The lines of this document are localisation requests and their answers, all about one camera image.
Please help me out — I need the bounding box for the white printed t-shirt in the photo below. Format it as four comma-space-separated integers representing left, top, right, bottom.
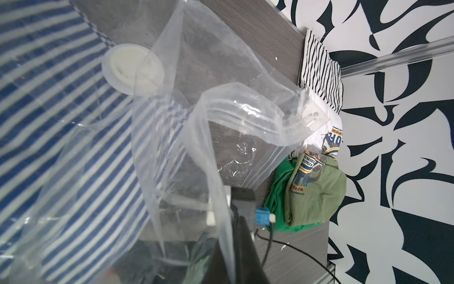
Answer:
302, 101, 343, 159

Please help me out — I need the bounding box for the olive green printed t-shirt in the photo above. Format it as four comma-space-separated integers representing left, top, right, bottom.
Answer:
284, 151, 347, 227

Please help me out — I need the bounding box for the clear plastic vacuum bag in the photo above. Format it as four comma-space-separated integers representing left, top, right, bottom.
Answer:
0, 0, 331, 284

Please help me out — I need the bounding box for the black white striped tank top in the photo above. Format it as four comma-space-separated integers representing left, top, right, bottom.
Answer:
301, 30, 344, 114

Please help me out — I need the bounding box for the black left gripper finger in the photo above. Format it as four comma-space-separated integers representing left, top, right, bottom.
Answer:
203, 188, 269, 284

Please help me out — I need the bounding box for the white vacuum bag valve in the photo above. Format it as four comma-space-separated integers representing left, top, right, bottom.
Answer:
101, 43, 165, 95

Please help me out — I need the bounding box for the green garment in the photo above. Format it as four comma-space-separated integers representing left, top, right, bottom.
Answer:
264, 157, 322, 233

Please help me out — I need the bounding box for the blue white striped garment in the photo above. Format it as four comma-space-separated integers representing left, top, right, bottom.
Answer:
0, 0, 189, 284

